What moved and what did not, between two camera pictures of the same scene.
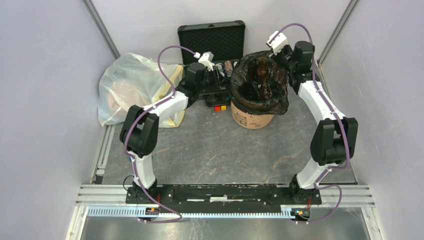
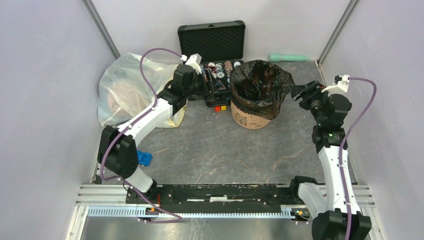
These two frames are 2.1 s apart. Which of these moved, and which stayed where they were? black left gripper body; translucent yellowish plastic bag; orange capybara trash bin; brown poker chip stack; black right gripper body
Moved: black left gripper body; black right gripper body
Stayed: translucent yellowish plastic bag; brown poker chip stack; orange capybara trash bin
